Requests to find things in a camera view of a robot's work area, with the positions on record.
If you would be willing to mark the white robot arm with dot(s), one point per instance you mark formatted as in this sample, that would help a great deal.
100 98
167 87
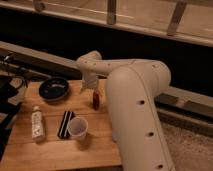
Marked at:
130 88

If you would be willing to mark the wooden cutting board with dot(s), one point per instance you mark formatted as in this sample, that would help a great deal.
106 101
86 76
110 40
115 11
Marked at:
23 154

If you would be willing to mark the dark round bowl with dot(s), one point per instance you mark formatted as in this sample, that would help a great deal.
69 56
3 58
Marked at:
54 89

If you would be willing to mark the red pepper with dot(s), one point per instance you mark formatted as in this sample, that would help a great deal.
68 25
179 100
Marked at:
96 101

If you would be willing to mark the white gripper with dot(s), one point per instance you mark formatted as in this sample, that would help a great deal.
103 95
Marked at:
90 81

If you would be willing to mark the white plastic bottle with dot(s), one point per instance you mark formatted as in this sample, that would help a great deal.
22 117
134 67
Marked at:
38 131

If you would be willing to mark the black white striped block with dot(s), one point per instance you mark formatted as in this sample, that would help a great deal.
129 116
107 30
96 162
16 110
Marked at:
63 130

